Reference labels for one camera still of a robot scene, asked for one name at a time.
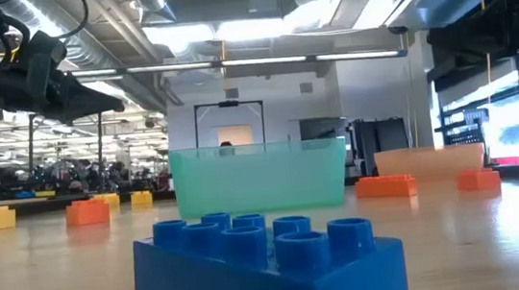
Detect long ceiling light bar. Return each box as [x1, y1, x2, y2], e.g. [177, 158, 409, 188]
[70, 36, 408, 92]

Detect black background rig frame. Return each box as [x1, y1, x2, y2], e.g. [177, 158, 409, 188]
[23, 106, 109, 182]
[191, 97, 268, 151]

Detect yellow hanging cord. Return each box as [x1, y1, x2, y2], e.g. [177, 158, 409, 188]
[478, 0, 498, 106]

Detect green translucent plastic bin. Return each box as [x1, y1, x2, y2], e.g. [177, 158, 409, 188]
[167, 132, 354, 224]

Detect large silver ventilation duct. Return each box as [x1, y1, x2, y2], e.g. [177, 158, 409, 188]
[0, 0, 170, 129]

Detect black shelf rack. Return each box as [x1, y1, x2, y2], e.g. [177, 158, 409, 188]
[432, 109, 487, 150]

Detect long blue toy brick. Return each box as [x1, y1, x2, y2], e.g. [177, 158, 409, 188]
[126, 192, 410, 290]

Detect black aluminium frame rail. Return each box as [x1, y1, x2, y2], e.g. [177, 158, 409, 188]
[0, 147, 519, 236]

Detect black folding panels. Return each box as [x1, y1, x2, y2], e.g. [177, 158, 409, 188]
[348, 114, 412, 179]

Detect orange translucent plastic bin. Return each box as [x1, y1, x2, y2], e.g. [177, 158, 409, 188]
[373, 140, 489, 186]

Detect long yellow toy brick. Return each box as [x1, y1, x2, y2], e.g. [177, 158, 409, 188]
[92, 191, 122, 212]

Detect black left camera cable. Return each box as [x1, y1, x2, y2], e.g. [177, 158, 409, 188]
[53, 0, 92, 40]

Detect person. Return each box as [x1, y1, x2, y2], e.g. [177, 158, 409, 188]
[217, 140, 236, 157]

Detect long orange toy brick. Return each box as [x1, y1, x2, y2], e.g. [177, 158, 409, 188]
[354, 171, 419, 204]

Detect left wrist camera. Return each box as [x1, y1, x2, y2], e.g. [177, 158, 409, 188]
[22, 27, 72, 93]

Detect small orange toy brick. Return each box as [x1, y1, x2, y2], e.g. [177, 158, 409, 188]
[63, 197, 113, 229]
[455, 166, 503, 195]

